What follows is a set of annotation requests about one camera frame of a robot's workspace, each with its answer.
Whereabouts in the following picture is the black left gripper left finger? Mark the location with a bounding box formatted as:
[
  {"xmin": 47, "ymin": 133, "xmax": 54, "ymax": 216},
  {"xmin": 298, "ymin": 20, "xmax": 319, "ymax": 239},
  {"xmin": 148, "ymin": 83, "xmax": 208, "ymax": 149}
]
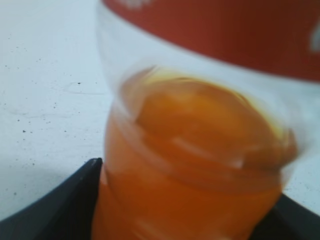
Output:
[{"xmin": 0, "ymin": 158, "xmax": 102, "ymax": 240}]

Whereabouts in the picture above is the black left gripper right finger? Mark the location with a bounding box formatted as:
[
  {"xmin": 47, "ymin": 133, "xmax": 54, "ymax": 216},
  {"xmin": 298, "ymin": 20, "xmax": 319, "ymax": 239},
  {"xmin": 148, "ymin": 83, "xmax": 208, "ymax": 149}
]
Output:
[{"xmin": 253, "ymin": 194, "xmax": 320, "ymax": 240}]

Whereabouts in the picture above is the orange drink plastic bottle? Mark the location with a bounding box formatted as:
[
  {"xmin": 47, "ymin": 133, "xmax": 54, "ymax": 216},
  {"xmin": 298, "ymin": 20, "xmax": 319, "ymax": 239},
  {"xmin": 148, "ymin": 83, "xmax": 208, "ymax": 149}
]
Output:
[{"xmin": 91, "ymin": 0, "xmax": 320, "ymax": 240}]

